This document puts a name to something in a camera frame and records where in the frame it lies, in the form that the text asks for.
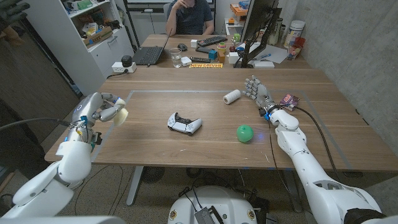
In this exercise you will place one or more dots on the purple snack packet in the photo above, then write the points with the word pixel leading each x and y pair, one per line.
pixel 289 101

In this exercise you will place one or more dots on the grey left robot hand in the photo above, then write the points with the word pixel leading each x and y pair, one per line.
pixel 88 107

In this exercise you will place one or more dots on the white twine spool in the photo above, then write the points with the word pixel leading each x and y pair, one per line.
pixel 232 96

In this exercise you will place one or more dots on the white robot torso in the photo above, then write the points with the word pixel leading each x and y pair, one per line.
pixel 217 202

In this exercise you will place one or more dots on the black computer mouse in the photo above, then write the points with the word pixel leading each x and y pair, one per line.
pixel 182 47

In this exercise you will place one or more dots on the orange wooden block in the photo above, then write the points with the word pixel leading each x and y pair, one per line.
pixel 221 58

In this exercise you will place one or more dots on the black phone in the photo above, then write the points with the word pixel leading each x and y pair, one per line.
pixel 203 49

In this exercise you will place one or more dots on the blue cube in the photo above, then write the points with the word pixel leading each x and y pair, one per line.
pixel 213 55

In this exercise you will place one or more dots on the red cup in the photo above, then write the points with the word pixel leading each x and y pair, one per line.
pixel 294 49

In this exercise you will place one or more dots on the colourful stacking toy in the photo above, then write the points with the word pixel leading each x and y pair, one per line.
pixel 221 47

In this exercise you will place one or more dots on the white game controller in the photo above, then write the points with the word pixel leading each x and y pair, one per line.
pixel 184 125

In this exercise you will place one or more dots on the green ball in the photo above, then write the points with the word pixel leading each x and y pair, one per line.
pixel 245 133

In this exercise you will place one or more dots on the person in dark shirt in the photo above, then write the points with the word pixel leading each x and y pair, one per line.
pixel 192 18

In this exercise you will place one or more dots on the flat white box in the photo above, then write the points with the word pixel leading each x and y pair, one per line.
pixel 264 64

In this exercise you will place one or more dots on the clear drinking glass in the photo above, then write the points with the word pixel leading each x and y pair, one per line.
pixel 176 59

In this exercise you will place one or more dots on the cardboard box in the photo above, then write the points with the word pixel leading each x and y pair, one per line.
pixel 98 36

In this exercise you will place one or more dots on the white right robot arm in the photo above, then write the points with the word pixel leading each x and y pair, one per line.
pixel 311 174

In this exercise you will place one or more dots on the white power strip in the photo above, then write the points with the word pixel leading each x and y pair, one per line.
pixel 116 67

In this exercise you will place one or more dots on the yellow sponge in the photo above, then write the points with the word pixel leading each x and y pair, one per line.
pixel 122 115

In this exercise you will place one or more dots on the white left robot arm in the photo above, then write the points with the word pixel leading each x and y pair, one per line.
pixel 74 161

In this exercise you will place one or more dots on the yellow new driver sign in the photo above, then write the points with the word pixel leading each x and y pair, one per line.
pixel 206 65

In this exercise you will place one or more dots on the black laptop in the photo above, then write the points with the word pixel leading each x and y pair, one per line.
pixel 148 55

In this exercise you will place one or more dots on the white table leg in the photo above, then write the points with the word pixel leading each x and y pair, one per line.
pixel 134 186

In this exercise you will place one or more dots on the small white cube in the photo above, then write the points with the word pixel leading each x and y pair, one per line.
pixel 194 43

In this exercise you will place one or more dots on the white shelf cabinet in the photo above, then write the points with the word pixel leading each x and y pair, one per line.
pixel 71 59

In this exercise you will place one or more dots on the white canister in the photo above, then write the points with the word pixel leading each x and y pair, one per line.
pixel 294 32

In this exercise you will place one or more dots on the small white charger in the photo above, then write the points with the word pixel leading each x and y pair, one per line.
pixel 186 61

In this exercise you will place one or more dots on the black round plug adapter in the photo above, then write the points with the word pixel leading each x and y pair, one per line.
pixel 126 60

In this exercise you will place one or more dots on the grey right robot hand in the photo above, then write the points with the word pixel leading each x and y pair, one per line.
pixel 261 93

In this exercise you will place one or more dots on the grey table leg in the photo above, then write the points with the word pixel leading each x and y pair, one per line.
pixel 292 193

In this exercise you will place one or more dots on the black monitor on stand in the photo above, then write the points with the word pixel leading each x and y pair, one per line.
pixel 258 18

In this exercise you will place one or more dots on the black remote control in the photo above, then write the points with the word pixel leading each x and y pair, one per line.
pixel 200 59

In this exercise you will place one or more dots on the black keyboard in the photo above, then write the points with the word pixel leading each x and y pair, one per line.
pixel 212 40

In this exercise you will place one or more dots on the white paper sheet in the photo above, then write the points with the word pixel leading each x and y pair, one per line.
pixel 276 53

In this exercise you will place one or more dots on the orange box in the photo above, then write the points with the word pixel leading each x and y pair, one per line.
pixel 238 10

